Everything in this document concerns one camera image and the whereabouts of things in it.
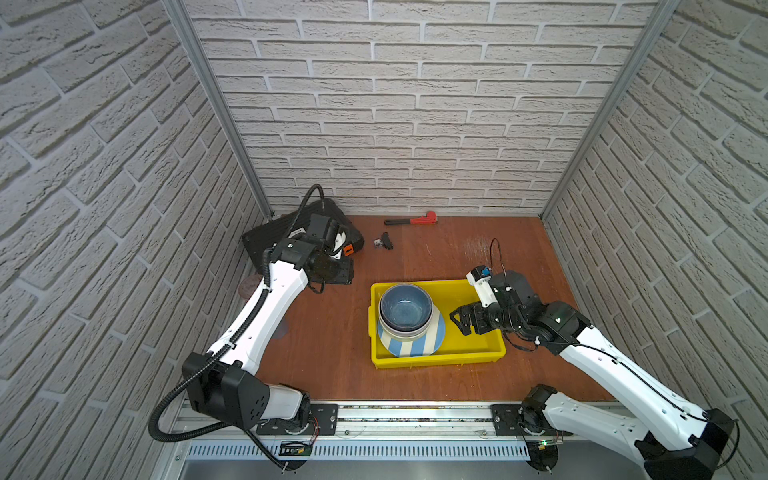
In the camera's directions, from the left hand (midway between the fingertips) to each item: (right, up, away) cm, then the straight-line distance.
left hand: (344, 269), depth 78 cm
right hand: (+32, -10, -4) cm, 34 cm away
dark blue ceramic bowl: (+17, -12, +6) cm, 21 cm away
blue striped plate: (+20, -22, +3) cm, 30 cm away
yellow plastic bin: (+32, -11, +23) cm, 41 cm away
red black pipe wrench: (+28, +17, +41) cm, 52 cm away
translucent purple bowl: (+16, -17, -2) cm, 23 cm away
